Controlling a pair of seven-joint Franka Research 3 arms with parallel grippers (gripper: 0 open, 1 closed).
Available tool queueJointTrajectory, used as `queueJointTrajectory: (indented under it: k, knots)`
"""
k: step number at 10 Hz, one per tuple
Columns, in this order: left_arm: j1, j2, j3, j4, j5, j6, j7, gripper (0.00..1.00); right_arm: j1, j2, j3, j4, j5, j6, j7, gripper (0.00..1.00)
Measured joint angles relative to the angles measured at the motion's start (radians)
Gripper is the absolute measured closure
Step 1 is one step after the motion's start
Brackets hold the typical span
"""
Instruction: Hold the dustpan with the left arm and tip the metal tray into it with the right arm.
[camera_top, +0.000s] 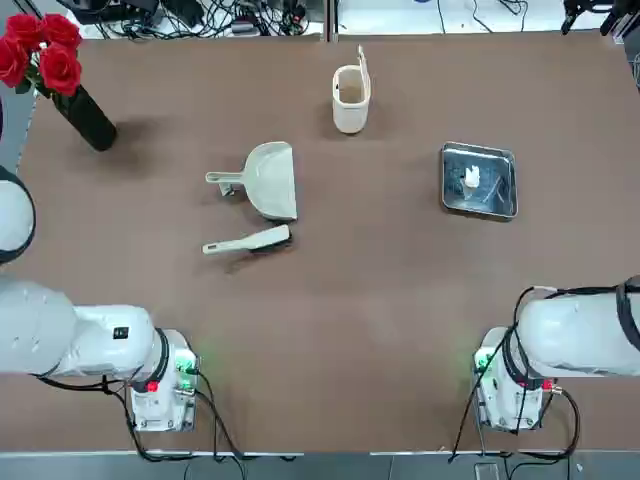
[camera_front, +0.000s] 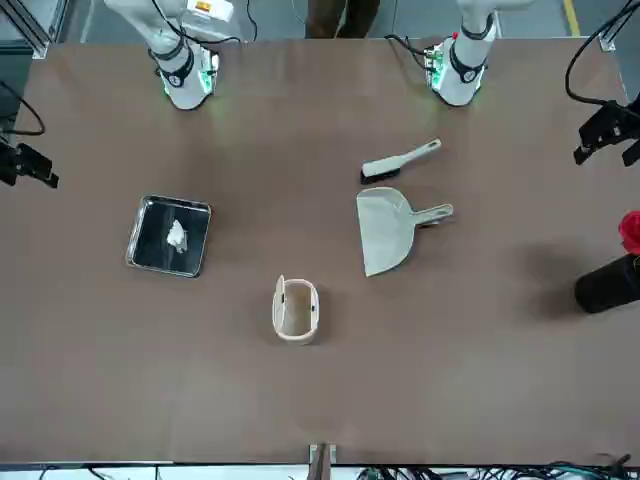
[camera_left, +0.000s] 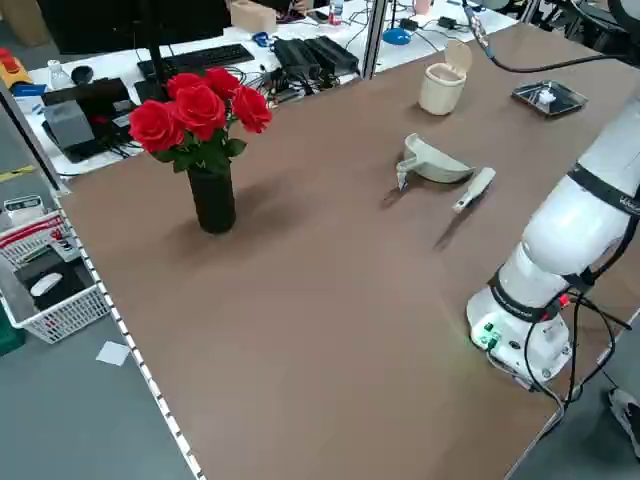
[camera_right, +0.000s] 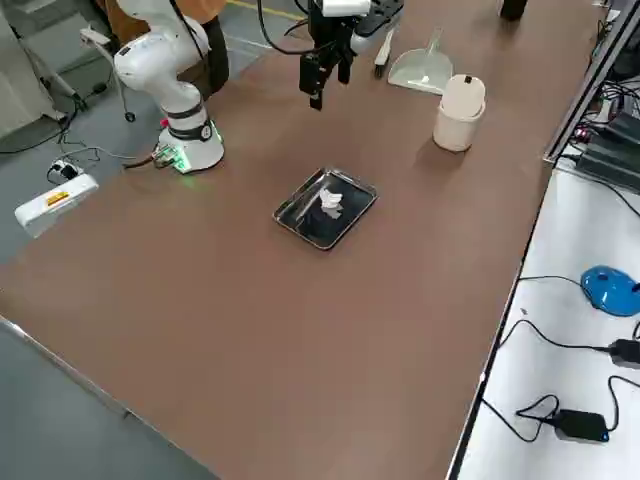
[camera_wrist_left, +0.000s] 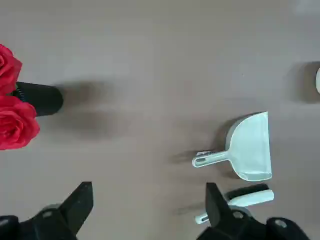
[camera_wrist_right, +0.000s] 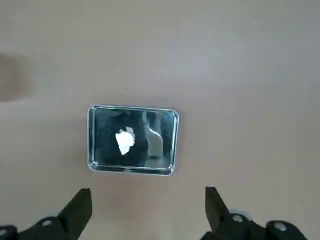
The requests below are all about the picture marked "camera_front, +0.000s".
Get person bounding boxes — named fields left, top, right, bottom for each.
left=304, top=0, right=381, bottom=40

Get red rose bouquet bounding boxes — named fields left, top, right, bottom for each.
left=618, top=210, right=640, bottom=256

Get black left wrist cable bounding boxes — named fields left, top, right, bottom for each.
left=564, top=17, right=640, bottom=106

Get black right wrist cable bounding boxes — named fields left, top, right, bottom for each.
left=0, top=79, right=46, bottom=137

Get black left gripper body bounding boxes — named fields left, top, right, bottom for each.
left=579, top=101, right=640, bottom=147

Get aluminium camera post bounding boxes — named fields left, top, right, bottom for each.
left=308, top=442, right=338, bottom=480

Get square metal tray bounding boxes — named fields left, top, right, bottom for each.
left=124, top=194, right=213, bottom=280

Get small beige lidded bin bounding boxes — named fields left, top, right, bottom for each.
left=271, top=273, right=321, bottom=346

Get white control box yellow label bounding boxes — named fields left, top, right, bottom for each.
left=180, top=0, right=236, bottom=25

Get black cable bundle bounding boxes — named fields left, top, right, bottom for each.
left=349, top=452, right=640, bottom=480

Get black vase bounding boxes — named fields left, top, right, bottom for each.
left=573, top=248, right=640, bottom=315

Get white paper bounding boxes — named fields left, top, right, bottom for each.
left=165, top=219, right=190, bottom=254

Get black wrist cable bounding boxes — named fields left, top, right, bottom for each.
left=0, top=79, right=46, bottom=137
left=564, top=17, right=640, bottom=106

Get pale grey plastic dustpan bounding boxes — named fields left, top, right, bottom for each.
left=355, top=186, right=455, bottom=279

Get aluminium frame corner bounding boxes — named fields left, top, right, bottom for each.
left=0, top=0, right=69, bottom=59

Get grey hand brush black bristles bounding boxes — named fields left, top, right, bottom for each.
left=359, top=138, right=443, bottom=185

